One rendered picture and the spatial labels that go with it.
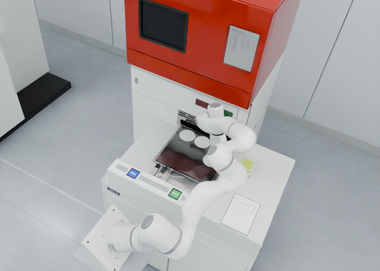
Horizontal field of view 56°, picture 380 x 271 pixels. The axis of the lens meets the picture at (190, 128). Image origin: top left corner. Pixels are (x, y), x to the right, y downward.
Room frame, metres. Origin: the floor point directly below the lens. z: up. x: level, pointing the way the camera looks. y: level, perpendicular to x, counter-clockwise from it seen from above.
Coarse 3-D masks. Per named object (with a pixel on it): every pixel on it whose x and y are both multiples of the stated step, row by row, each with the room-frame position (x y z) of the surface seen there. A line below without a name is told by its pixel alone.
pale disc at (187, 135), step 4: (180, 132) 1.60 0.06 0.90; (184, 132) 1.60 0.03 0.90; (188, 132) 1.61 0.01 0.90; (192, 132) 1.61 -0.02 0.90; (180, 136) 1.56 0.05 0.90; (184, 136) 1.57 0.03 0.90; (188, 136) 1.57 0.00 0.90; (192, 136) 1.57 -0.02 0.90; (184, 140) 1.53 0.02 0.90; (188, 140) 1.54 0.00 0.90
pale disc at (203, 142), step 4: (200, 136) 1.58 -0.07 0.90; (204, 136) 1.59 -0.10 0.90; (196, 140) 1.54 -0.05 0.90; (200, 140) 1.55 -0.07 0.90; (204, 140) 1.55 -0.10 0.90; (208, 140) 1.56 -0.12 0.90; (196, 144) 1.51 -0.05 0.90; (200, 144) 1.51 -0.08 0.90; (204, 144) 1.52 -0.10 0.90; (208, 144) 1.52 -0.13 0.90
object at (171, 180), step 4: (156, 176) 1.24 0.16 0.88; (160, 176) 1.25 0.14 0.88; (168, 180) 1.22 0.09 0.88; (172, 180) 1.23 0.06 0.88; (176, 180) 1.23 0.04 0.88; (172, 184) 1.20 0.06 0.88; (176, 184) 1.20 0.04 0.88; (180, 184) 1.21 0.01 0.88; (184, 184) 1.21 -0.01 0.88; (184, 188) 1.18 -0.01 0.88; (188, 188) 1.19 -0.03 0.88; (192, 188) 1.19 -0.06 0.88
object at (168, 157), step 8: (184, 128) 1.64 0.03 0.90; (176, 136) 1.56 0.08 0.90; (208, 136) 1.59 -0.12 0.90; (176, 144) 1.49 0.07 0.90; (184, 144) 1.50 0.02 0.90; (192, 144) 1.51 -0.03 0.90; (168, 152) 1.42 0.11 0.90; (176, 152) 1.43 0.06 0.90; (184, 152) 1.43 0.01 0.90; (192, 152) 1.44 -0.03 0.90; (200, 152) 1.45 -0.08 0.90; (160, 160) 1.35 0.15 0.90; (168, 160) 1.36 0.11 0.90; (176, 160) 1.36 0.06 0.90; (184, 160) 1.37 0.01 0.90; (192, 160) 1.38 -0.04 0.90; (200, 160) 1.39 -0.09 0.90; (176, 168) 1.30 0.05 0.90; (184, 168) 1.31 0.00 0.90; (192, 168) 1.32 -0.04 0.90; (200, 168) 1.33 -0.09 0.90; (208, 168) 1.33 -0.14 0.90; (192, 176) 1.26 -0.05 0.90; (200, 176) 1.27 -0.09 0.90; (208, 176) 1.27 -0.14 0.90
